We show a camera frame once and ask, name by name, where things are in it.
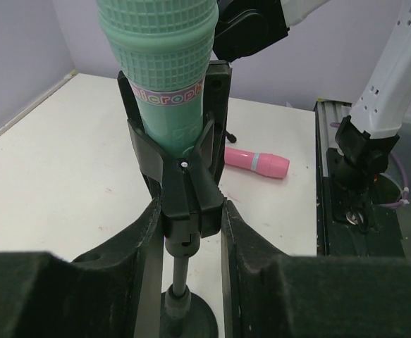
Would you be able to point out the black tripod microphone stand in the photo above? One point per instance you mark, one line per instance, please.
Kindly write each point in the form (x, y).
(231, 137)

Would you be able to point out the teal toy microphone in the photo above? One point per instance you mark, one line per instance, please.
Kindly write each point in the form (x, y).
(164, 48)

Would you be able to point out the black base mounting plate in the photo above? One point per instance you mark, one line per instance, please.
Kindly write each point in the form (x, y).
(357, 202)

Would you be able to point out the pink toy microphone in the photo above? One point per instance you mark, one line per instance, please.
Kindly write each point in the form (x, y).
(268, 165)

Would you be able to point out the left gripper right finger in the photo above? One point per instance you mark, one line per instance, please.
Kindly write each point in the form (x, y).
(267, 293)

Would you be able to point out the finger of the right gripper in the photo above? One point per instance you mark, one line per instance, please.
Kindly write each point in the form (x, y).
(133, 113)
(217, 86)

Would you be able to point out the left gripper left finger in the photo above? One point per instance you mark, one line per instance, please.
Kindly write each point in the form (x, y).
(113, 290)

